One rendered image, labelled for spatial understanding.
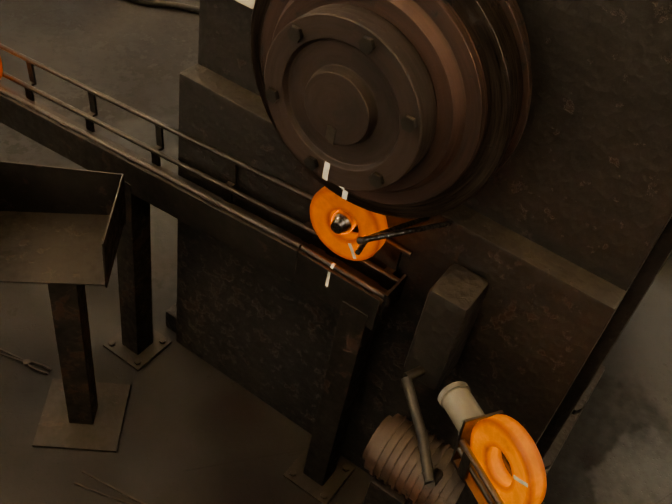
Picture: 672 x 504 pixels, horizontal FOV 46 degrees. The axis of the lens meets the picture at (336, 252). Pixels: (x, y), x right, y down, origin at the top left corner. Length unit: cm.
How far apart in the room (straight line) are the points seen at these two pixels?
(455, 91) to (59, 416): 139
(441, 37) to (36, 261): 93
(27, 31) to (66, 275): 207
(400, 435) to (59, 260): 75
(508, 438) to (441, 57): 58
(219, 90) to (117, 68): 172
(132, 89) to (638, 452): 218
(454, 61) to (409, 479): 77
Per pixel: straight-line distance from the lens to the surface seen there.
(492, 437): 130
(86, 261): 164
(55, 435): 211
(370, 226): 140
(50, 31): 357
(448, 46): 113
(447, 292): 139
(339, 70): 116
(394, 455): 151
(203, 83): 165
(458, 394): 139
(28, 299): 241
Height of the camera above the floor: 177
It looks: 44 degrees down
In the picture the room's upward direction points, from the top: 12 degrees clockwise
